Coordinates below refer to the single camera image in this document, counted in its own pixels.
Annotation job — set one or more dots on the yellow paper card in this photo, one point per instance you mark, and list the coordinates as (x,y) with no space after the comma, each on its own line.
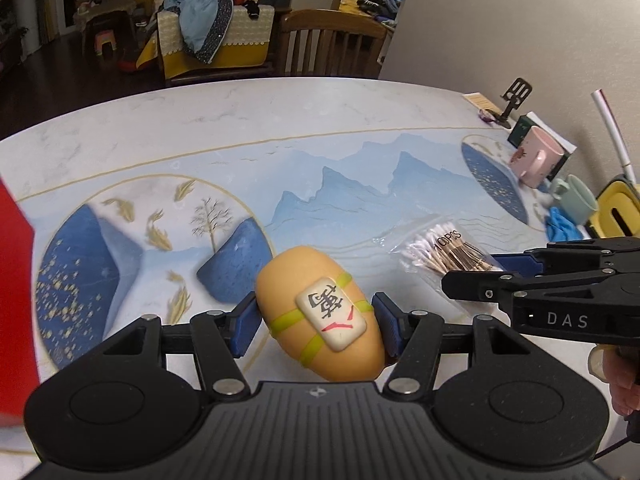
(480,100)

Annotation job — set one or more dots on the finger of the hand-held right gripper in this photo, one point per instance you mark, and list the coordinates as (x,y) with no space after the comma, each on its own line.
(475,285)
(515,262)

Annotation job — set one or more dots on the red round floor object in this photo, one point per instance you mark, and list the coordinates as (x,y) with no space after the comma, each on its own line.
(126,65)

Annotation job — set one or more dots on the black phone stand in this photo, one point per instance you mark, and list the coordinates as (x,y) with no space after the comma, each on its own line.
(517,91)

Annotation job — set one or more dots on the white cardboard box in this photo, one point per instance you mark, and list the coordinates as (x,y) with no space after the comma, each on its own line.
(12,285)

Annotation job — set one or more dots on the low coffee table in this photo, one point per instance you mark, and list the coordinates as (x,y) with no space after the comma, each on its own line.
(107,7)

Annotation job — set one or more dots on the pink plastic stool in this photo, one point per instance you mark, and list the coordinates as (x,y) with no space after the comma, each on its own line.
(106,37)

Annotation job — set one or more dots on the dark green box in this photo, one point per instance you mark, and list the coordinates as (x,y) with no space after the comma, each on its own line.
(522,127)

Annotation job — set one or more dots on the wooden dining chair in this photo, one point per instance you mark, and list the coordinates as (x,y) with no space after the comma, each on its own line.
(325,20)

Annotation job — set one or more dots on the pile of blue clothes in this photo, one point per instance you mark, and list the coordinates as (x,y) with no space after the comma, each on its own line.
(200,15)

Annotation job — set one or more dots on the blue printed table mat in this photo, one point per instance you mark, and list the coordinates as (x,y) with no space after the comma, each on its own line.
(350,180)

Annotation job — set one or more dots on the orange squishy toy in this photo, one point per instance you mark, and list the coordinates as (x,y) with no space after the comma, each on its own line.
(295,280)

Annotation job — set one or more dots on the small purple jelly cup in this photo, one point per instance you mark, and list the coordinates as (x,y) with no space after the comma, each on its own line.
(487,115)

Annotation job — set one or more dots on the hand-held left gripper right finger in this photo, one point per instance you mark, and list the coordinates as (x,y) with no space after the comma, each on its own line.
(390,325)

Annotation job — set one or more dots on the bed with scattered clothes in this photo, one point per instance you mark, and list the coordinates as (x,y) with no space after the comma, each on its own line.
(372,2)

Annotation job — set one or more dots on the sofa with yellow cover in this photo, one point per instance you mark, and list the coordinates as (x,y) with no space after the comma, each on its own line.
(240,50)

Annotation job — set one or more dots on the bag of cotton swabs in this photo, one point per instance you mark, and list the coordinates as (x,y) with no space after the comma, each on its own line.
(440,255)

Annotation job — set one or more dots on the white plastic tube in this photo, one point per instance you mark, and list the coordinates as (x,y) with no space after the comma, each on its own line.
(612,130)

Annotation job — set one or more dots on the pale green mug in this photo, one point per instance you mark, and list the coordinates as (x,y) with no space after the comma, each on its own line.
(580,202)

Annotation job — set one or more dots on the pink mug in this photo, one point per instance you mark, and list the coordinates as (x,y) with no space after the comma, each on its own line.
(537,157)

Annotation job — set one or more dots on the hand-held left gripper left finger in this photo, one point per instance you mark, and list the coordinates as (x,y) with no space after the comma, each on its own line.
(245,325)

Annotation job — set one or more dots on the blue cloth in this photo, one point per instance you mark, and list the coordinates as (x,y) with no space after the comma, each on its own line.
(562,227)

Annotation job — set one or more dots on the yellow and black container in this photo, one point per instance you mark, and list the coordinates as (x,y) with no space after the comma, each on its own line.
(607,200)

